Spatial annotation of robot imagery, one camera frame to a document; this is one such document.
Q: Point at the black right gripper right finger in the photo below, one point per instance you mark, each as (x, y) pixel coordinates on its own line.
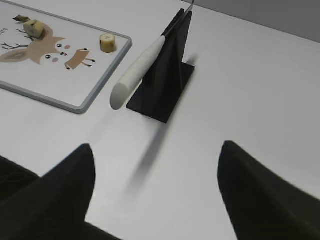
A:
(260, 204)

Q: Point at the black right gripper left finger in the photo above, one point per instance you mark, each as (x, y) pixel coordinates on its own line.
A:
(51, 207)

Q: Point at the white handled kitchen knife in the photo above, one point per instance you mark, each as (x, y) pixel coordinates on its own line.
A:
(135, 73)

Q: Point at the cut banana slice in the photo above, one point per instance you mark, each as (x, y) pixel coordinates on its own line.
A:
(107, 42)

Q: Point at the banana stub with stem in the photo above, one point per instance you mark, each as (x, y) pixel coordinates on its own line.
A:
(32, 27)

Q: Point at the white deer print cutting board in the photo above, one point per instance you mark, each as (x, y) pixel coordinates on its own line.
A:
(66, 69)

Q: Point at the black knife stand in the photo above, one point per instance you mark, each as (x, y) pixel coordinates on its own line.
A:
(165, 81)

